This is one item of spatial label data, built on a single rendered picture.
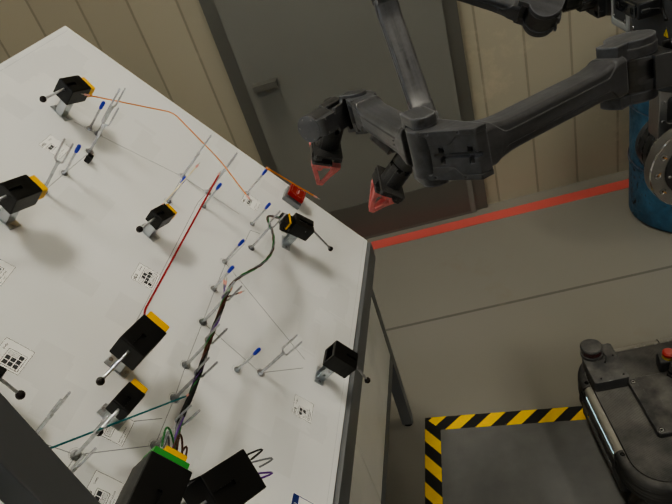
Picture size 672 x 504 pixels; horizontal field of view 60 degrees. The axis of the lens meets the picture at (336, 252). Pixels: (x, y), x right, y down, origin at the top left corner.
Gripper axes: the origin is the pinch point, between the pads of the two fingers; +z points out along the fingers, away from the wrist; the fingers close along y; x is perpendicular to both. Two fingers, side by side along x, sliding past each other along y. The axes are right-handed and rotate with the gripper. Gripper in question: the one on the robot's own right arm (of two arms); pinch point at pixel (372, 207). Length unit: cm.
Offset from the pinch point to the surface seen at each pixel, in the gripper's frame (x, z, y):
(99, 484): -48, 15, 71
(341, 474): -2, 23, 60
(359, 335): 7.0, 23.8, 21.2
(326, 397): -4.6, 22.3, 42.6
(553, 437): 104, 55, 17
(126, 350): -50, 5, 54
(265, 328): -20.5, 19.4, 30.2
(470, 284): 108, 74, -74
